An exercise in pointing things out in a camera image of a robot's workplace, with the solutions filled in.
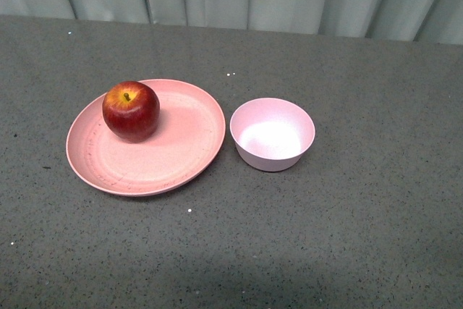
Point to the pink plate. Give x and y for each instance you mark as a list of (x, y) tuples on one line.
[(190, 134)]

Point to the red apple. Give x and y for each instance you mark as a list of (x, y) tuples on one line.
[(131, 111)]

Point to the pink bowl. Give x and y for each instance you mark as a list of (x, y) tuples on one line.
[(271, 134)]

